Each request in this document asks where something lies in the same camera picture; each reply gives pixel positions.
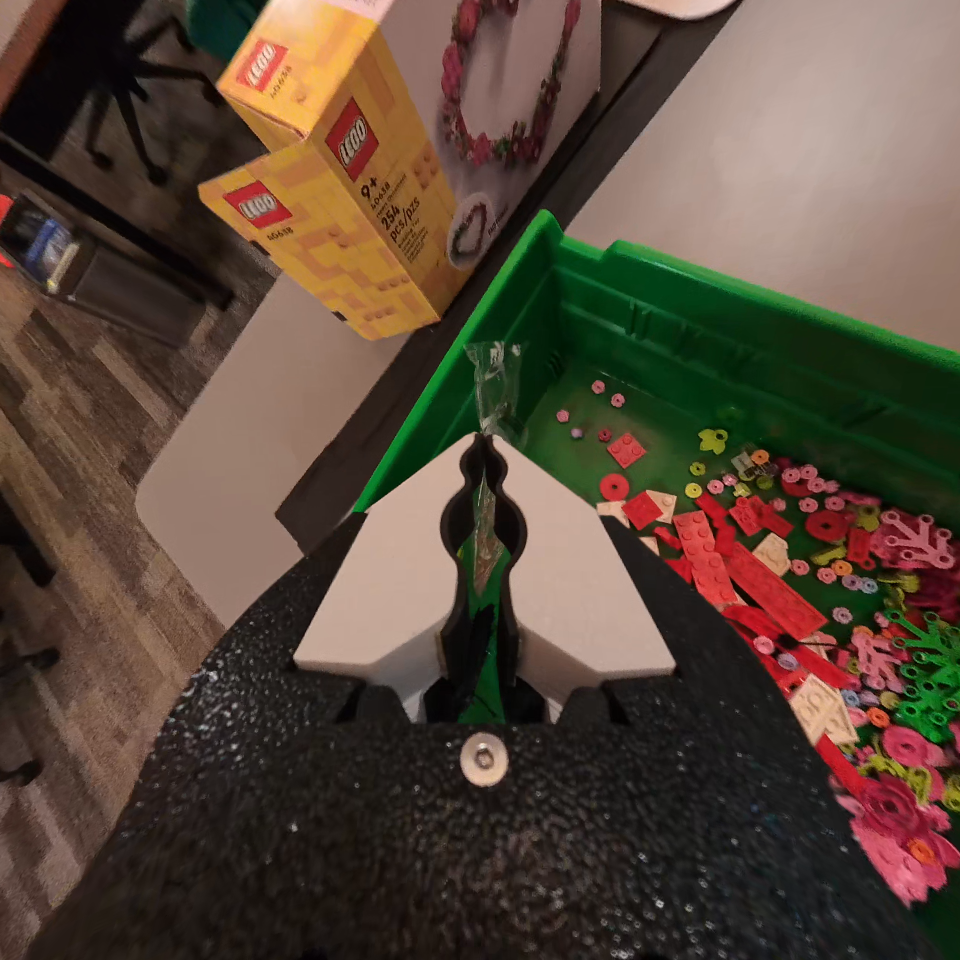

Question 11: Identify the pile of colourful toy bricks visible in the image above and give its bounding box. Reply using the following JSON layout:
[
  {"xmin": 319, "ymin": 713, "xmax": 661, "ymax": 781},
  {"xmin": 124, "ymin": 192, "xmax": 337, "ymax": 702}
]
[{"xmin": 555, "ymin": 378, "xmax": 960, "ymax": 909}]

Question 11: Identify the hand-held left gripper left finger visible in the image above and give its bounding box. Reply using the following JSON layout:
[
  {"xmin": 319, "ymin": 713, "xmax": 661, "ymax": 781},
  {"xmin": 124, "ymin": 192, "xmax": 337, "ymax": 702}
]
[{"xmin": 292, "ymin": 432, "xmax": 489, "ymax": 725}]

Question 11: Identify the clear plastic bag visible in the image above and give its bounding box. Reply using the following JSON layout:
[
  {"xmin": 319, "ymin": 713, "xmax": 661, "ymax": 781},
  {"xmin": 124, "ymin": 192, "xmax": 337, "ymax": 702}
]
[{"xmin": 463, "ymin": 339, "xmax": 526, "ymax": 601}]

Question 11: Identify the yellow white heart wreath box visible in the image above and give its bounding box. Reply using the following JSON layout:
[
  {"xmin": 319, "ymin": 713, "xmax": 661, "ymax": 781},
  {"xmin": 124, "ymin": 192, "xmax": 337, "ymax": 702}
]
[
  {"xmin": 197, "ymin": 146, "xmax": 444, "ymax": 342},
  {"xmin": 216, "ymin": 0, "xmax": 603, "ymax": 320}
]

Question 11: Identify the black storage box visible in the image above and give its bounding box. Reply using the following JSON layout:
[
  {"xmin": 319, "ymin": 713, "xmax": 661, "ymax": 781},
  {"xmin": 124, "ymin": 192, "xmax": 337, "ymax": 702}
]
[{"xmin": 0, "ymin": 187, "xmax": 207, "ymax": 350}]

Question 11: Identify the green plastic bin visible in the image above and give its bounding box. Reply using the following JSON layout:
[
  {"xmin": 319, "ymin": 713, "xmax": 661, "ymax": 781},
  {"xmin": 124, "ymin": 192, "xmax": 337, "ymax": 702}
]
[{"xmin": 351, "ymin": 210, "xmax": 960, "ymax": 960}]

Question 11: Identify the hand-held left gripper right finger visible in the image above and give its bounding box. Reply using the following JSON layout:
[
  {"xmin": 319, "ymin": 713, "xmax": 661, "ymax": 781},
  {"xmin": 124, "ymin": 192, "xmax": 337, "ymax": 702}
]
[{"xmin": 486, "ymin": 433, "xmax": 678, "ymax": 725}]

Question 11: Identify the black office chair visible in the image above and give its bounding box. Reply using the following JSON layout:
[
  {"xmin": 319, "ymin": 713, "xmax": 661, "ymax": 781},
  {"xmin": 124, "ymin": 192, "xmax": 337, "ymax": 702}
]
[{"xmin": 15, "ymin": 0, "xmax": 222, "ymax": 187}]

